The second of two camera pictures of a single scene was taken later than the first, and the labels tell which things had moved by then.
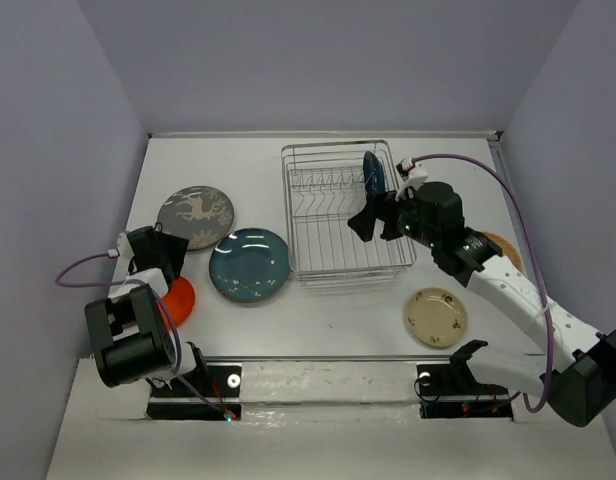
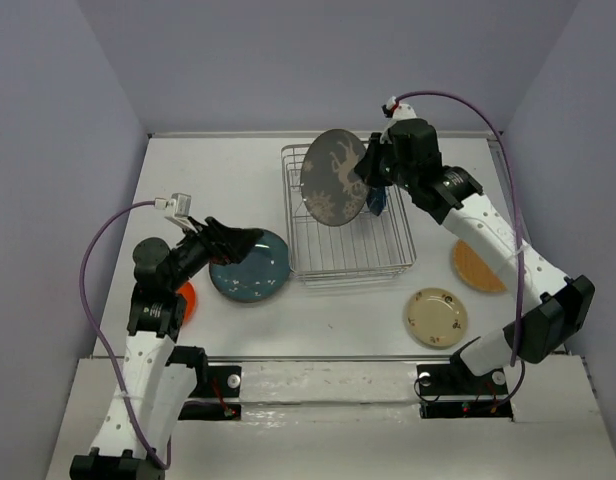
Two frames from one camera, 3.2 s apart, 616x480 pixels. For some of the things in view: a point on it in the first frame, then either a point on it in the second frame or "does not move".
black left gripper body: (172, 251) -> (194, 253)
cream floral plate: (436, 317) does not move
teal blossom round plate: (250, 264) does not move
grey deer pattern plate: (203, 215) -> (332, 190)
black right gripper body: (410, 223) -> (401, 173)
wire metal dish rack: (324, 187) does not move
